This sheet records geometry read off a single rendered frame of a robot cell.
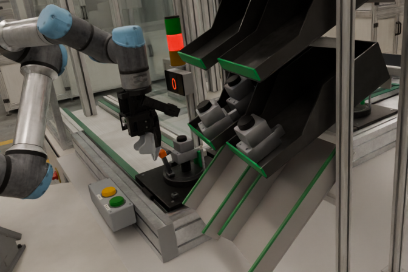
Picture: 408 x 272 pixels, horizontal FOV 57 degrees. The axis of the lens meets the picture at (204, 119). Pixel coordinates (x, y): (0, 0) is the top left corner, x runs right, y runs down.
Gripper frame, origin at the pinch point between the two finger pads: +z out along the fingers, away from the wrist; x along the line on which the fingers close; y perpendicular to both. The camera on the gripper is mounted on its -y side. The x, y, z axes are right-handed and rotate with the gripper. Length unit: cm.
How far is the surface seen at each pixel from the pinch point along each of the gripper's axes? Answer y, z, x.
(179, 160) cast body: -5.7, 2.9, 2.2
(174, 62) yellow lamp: -18.1, -20.7, -17.5
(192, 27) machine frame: -60, -24, -78
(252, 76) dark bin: 1, -29, 46
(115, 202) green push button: 13.7, 9.4, -0.2
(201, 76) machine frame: -63, 1, -78
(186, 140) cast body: -9.0, -2.0, 1.3
